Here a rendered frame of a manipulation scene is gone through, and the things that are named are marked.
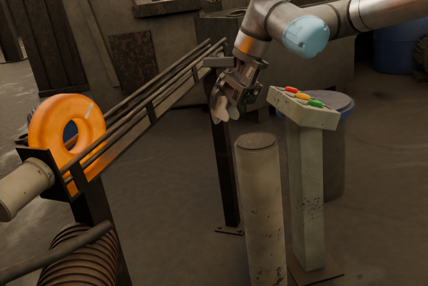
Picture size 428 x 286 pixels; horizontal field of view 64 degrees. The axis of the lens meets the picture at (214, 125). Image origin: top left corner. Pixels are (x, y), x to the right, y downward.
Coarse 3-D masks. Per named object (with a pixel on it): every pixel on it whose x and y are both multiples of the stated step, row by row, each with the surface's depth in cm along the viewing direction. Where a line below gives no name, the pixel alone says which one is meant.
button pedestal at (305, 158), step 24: (288, 96) 94; (288, 120) 101; (312, 120) 86; (336, 120) 88; (288, 144) 105; (312, 144) 97; (312, 168) 100; (312, 192) 103; (312, 216) 106; (312, 240) 109; (288, 264) 118; (312, 264) 113; (336, 264) 115
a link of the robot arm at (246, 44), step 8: (240, 32) 74; (240, 40) 74; (248, 40) 73; (256, 40) 72; (240, 48) 74; (248, 48) 73; (256, 48) 73; (264, 48) 74; (248, 56) 75; (256, 56) 74
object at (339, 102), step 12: (312, 96) 149; (324, 96) 147; (336, 96) 145; (348, 96) 143; (276, 108) 145; (336, 108) 132; (348, 108) 134; (324, 132) 136; (336, 132) 137; (324, 144) 138; (336, 144) 139; (324, 156) 140; (336, 156) 141; (288, 168) 154; (324, 168) 142; (336, 168) 143; (288, 180) 158; (324, 180) 144; (336, 180) 145; (324, 192) 146; (336, 192) 148
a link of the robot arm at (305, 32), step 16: (272, 16) 66; (288, 16) 64; (304, 16) 62; (320, 16) 64; (336, 16) 66; (272, 32) 67; (288, 32) 63; (304, 32) 61; (320, 32) 62; (288, 48) 66; (304, 48) 62; (320, 48) 65
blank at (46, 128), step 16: (64, 96) 59; (80, 96) 62; (48, 112) 56; (64, 112) 59; (80, 112) 62; (96, 112) 66; (32, 128) 56; (48, 128) 56; (80, 128) 65; (96, 128) 66; (32, 144) 56; (48, 144) 56; (80, 144) 65; (64, 160) 59; (96, 160) 66; (64, 176) 60
